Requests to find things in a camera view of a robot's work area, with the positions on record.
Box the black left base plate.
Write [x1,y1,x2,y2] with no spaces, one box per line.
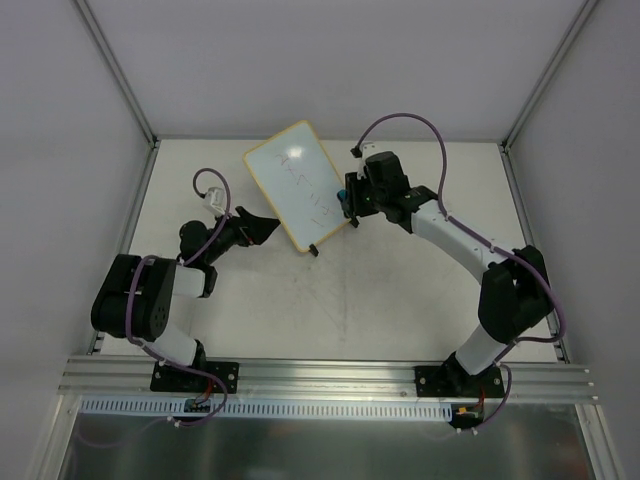
[149,360,240,395]

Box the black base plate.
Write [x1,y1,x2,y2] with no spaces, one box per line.
[149,360,240,395]
[414,365,506,399]

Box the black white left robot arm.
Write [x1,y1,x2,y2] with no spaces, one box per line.
[91,207,280,390]

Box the blue black whiteboard eraser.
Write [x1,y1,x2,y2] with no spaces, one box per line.
[337,189,350,211]

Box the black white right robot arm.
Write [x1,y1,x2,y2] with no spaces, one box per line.
[337,148,553,396]

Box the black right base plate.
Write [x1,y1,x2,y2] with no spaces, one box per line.
[414,365,506,399]

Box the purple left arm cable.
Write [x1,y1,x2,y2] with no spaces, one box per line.
[74,168,234,446]

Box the aluminium mounting rail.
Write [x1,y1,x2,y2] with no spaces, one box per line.
[57,355,600,404]

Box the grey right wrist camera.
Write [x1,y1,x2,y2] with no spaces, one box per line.
[350,142,377,160]

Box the white slotted cable duct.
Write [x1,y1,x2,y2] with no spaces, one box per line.
[79,396,453,423]

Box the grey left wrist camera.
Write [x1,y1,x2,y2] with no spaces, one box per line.
[202,187,227,218]

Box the yellow framed whiteboard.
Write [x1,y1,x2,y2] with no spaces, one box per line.
[243,121,346,253]

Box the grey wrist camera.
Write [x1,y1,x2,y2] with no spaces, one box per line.
[350,142,377,160]
[202,187,227,218]

